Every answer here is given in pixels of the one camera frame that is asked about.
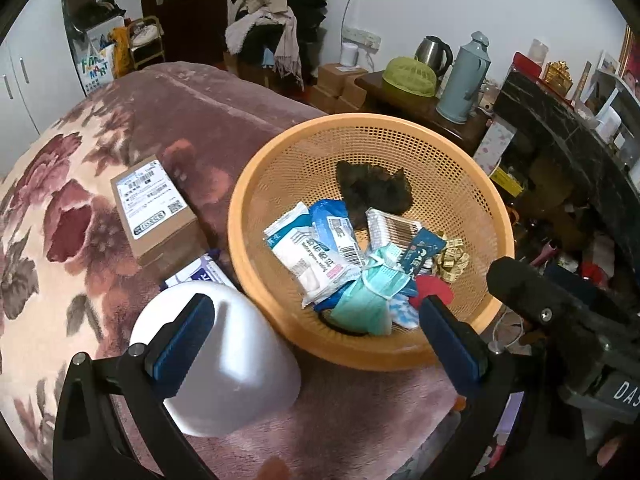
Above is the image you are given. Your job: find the blue white striped cloth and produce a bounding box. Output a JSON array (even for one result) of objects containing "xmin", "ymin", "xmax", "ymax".
[{"xmin": 388, "ymin": 294, "xmax": 420, "ymax": 330}]

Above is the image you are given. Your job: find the yellow measuring tape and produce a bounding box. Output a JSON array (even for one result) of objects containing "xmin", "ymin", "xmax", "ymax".
[{"xmin": 433, "ymin": 237, "xmax": 470, "ymax": 285}]

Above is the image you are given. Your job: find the black hair tie ring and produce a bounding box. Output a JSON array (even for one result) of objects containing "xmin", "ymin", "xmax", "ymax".
[{"xmin": 316, "ymin": 309, "xmax": 371, "ymax": 338}]

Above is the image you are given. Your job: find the teal surgical face mask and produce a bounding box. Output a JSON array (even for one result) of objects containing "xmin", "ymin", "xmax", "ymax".
[{"xmin": 326, "ymin": 243, "xmax": 412, "ymax": 336}]

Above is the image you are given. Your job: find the small blue sachet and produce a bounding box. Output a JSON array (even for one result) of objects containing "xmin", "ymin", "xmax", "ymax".
[{"xmin": 398, "ymin": 228, "xmax": 447, "ymax": 278}]

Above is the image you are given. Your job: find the cotton swabs pack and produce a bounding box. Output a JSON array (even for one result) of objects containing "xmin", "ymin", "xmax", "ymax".
[{"xmin": 366, "ymin": 208, "xmax": 422, "ymax": 250}]

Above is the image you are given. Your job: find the white plastic mask package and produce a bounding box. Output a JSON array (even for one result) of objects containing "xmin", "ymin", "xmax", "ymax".
[{"xmin": 264, "ymin": 202, "xmax": 366, "ymax": 307}]

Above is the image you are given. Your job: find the blue wet wipes pack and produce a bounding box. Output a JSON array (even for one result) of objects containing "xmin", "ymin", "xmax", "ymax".
[{"xmin": 309, "ymin": 200, "xmax": 357, "ymax": 252}]

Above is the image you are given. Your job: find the dark fuzzy cloth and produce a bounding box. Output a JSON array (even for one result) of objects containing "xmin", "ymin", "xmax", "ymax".
[{"xmin": 335, "ymin": 160, "xmax": 413, "ymax": 230}]

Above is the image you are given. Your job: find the floral fleece blanket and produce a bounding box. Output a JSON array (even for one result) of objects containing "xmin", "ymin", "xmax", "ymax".
[{"xmin": 1, "ymin": 63, "xmax": 460, "ymax": 479}]

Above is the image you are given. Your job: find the white plastic bottle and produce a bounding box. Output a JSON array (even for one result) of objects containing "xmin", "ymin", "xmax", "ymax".
[{"xmin": 129, "ymin": 281, "xmax": 302, "ymax": 438}]

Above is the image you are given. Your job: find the orange plastic basket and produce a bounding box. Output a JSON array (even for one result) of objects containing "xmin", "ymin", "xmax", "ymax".
[{"xmin": 226, "ymin": 112, "xmax": 516, "ymax": 372}]

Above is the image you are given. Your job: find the dark blue tissue pack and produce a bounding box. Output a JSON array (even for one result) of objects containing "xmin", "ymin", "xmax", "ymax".
[{"xmin": 160, "ymin": 252, "xmax": 235, "ymax": 290}]

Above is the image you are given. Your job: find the brown cardboard box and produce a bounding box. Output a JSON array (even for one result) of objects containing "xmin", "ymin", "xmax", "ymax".
[{"xmin": 111, "ymin": 156, "xmax": 208, "ymax": 278}]

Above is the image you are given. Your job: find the wooden side table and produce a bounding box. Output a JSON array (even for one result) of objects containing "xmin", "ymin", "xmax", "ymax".
[{"xmin": 355, "ymin": 72, "xmax": 490, "ymax": 155}]

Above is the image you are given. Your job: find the grey green thermos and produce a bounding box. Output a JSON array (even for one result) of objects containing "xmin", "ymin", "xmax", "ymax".
[{"xmin": 436, "ymin": 30, "xmax": 491, "ymax": 125}]

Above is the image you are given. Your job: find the green mesh food cover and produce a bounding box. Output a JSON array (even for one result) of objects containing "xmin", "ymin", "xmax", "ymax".
[{"xmin": 383, "ymin": 56, "xmax": 437, "ymax": 98}]

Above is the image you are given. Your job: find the steel electric kettle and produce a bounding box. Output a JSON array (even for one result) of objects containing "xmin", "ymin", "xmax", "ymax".
[{"xmin": 414, "ymin": 36, "xmax": 454, "ymax": 79}]

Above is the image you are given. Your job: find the white power strip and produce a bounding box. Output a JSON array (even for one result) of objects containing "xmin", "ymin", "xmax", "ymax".
[{"xmin": 342, "ymin": 26, "xmax": 382, "ymax": 52}]

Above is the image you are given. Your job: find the white wardrobe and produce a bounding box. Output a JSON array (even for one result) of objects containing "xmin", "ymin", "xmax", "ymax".
[{"xmin": 1, "ymin": 0, "xmax": 86, "ymax": 176}]

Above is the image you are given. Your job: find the printed shopping bag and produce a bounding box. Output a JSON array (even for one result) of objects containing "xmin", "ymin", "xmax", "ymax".
[{"xmin": 76, "ymin": 44, "xmax": 115, "ymax": 96}]

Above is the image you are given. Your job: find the pile of clothes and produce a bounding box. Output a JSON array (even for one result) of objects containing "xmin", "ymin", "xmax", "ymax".
[{"xmin": 224, "ymin": 0, "xmax": 328, "ymax": 87}]

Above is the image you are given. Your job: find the dark wooden door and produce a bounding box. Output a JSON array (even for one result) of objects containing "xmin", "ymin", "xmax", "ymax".
[{"xmin": 141, "ymin": 0, "xmax": 228, "ymax": 65}]

